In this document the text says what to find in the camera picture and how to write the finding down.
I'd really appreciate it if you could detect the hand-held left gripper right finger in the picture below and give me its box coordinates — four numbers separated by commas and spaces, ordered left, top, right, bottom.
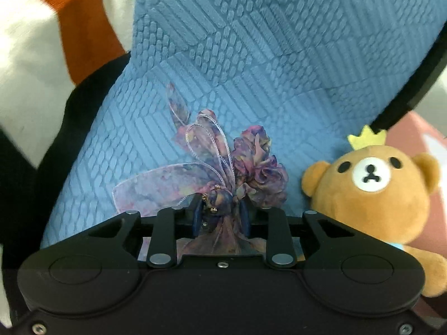
239, 197, 354, 270

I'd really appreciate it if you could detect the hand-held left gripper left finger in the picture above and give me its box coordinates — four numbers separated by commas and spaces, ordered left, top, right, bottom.
87, 195, 205, 270

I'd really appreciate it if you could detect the purple ribbon hair bow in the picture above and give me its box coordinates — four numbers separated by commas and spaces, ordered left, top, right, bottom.
112, 83, 290, 257

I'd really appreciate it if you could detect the brown bear plush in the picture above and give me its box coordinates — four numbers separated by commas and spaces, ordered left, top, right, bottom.
301, 125, 447, 299

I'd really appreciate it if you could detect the blue quilted pillow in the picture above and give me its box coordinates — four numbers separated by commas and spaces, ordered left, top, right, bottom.
40, 0, 447, 262

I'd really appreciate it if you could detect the red white black fleece blanket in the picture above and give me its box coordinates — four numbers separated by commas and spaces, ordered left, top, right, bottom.
0, 0, 141, 322

